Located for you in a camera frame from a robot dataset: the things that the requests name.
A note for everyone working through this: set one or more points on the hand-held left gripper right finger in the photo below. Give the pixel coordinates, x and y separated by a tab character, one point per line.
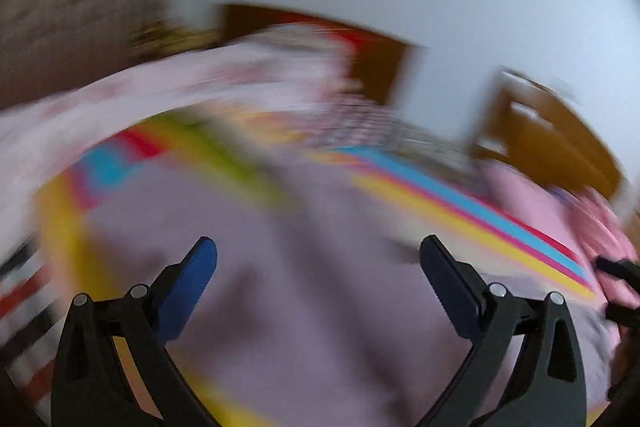
447	282

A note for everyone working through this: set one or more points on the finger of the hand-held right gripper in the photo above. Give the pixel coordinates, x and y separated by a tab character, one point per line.
620	268
617	314

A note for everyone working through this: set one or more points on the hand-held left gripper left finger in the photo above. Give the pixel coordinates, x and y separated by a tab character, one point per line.
192	277

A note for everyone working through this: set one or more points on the mauve pants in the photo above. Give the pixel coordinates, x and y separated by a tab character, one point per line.
310	307

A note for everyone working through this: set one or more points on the colourful striped blanket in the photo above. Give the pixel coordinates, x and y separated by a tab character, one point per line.
475	217

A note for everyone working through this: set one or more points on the wooden cabinet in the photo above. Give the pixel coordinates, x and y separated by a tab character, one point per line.
560	142

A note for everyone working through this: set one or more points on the checkered cloth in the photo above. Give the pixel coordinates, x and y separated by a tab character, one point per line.
380	132

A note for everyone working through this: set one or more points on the striped cloth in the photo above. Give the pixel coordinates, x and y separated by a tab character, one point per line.
25	307

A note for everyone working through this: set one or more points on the pink white printed blanket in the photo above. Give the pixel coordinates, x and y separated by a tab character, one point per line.
165	97

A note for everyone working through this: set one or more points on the wooden headboard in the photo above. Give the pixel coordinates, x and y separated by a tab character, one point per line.
380	57

